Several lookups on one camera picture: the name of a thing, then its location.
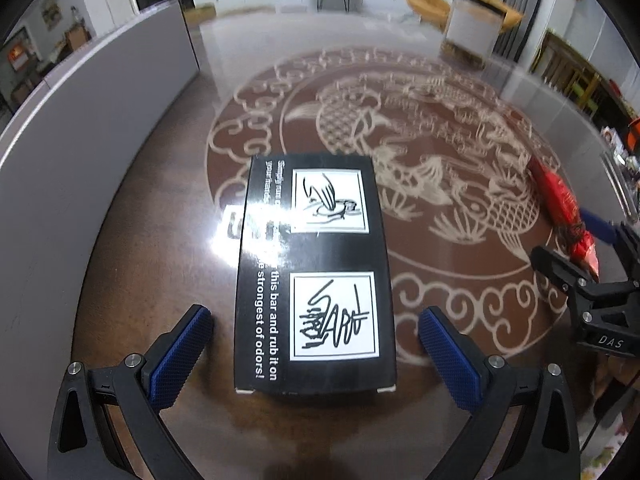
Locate red wall poster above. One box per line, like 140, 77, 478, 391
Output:
7, 40, 31, 71

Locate person's right hand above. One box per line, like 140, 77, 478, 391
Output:
592, 354, 640, 413

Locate red snack packet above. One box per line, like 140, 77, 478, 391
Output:
525, 156, 601, 281

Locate wooden dining furniture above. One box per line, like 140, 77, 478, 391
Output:
10, 22, 93, 106

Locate brown fish-patterned desktop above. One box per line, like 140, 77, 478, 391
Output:
70, 10, 640, 480

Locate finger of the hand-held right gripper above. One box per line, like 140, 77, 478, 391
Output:
582, 210, 640, 283
530, 245, 602, 292

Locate printed blanket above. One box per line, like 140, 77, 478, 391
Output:
580, 440, 631, 480

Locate wooden framed furniture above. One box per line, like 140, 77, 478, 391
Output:
530, 30, 631, 116

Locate black cable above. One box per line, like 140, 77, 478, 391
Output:
582, 390, 621, 461

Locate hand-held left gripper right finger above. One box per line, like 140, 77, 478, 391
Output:
417, 306, 583, 480

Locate white storage box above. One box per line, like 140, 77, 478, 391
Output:
0, 0, 201, 461

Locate grey curtain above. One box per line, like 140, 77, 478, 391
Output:
492, 0, 556, 61

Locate framed wall picture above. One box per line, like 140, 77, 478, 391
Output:
40, 0, 63, 31

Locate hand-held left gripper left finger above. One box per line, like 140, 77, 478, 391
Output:
50, 304, 215, 480

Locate black box white pictures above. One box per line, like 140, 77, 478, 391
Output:
234, 154, 398, 395

